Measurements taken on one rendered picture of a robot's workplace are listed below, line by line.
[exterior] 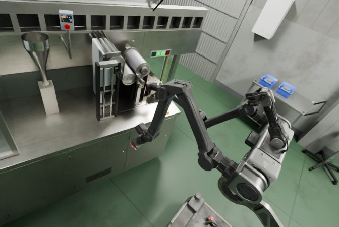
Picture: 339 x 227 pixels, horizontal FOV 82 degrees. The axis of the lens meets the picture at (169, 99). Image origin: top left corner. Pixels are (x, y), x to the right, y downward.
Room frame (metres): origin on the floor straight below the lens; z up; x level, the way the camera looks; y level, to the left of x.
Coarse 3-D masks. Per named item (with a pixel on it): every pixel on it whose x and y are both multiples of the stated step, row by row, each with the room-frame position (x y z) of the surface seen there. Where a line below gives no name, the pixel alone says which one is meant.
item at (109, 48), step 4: (96, 36) 1.35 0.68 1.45; (100, 36) 1.37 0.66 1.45; (100, 40) 1.30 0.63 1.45; (104, 40) 1.32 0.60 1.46; (108, 40) 1.34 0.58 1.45; (100, 44) 1.28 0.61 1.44; (104, 44) 1.30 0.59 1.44; (108, 44) 1.31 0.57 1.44; (112, 44) 1.30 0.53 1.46; (104, 48) 1.21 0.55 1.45; (108, 48) 1.26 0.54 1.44; (112, 48) 1.27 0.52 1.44; (116, 48) 1.26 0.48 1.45; (108, 52) 1.17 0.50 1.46; (112, 52) 1.18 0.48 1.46; (116, 52) 1.20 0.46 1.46; (120, 52) 1.22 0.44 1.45; (108, 56) 1.16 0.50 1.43; (112, 56) 1.18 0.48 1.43; (116, 56) 1.20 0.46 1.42
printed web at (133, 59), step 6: (126, 54) 1.52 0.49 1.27; (132, 54) 1.50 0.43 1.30; (138, 54) 1.52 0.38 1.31; (102, 60) 1.23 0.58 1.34; (108, 60) 1.19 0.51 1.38; (126, 60) 1.51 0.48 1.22; (132, 60) 1.45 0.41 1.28; (138, 60) 1.43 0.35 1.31; (144, 60) 1.47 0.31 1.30; (132, 66) 1.42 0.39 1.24; (102, 96) 1.22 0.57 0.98
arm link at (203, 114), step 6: (246, 102) 1.02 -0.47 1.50; (234, 108) 1.05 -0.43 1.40; (240, 108) 1.01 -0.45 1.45; (246, 108) 0.99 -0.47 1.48; (252, 108) 0.98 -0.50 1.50; (204, 114) 1.13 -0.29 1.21; (222, 114) 1.05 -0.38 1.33; (228, 114) 1.03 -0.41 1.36; (234, 114) 1.02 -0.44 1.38; (240, 114) 0.99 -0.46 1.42; (246, 114) 0.97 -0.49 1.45; (252, 114) 0.96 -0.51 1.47; (204, 120) 1.12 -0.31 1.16; (210, 120) 1.06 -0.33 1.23; (216, 120) 1.04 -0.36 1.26; (222, 120) 1.03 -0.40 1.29; (210, 126) 1.04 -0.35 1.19
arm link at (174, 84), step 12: (168, 84) 0.71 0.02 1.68; (180, 84) 0.71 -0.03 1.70; (180, 96) 0.67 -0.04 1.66; (192, 96) 0.70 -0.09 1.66; (192, 108) 0.65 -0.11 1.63; (192, 120) 0.64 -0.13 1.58; (204, 132) 0.62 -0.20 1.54; (204, 144) 0.59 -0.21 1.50; (204, 156) 0.55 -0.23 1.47; (204, 168) 0.54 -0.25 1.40
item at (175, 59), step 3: (180, 54) 2.33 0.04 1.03; (174, 57) 2.32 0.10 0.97; (177, 57) 2.30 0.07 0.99; (174, 60) 2.30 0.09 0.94; (177, 60) 2.31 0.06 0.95; (174, 63) 2.29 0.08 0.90; (177, 63) 2.32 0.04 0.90; (171, 66) 2.32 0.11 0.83; (174, 66) 2.30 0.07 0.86; (171, 69) 2.31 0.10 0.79; (174, 69) 2.31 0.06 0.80; (171, 72) 2.30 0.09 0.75; (174, 72) 2.32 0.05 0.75; (168, 75) 2.32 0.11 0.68; (171, 75) 2.29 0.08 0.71; (168, 78) 2.31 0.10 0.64; (171, 78) 2.30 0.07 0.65; (168, 81) 2.30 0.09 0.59
